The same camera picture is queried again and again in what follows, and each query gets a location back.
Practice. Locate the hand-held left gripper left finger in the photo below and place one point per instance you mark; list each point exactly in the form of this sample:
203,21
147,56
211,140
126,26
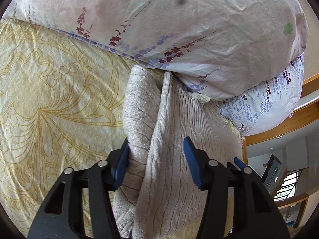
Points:
122,165

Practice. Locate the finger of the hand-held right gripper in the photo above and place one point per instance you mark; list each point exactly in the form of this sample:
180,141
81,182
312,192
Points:
239,163

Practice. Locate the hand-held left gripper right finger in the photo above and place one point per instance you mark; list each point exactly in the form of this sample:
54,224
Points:
193,163

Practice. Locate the window with metal bars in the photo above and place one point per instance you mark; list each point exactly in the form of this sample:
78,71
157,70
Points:
289,186

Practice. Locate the purple-flowered white pillow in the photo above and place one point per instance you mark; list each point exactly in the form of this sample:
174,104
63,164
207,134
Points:
286,122

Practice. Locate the yellow patterned bed sheet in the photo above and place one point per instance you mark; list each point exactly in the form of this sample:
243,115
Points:
49,104

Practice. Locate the white floral pillow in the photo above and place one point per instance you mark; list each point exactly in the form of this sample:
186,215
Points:
174,17

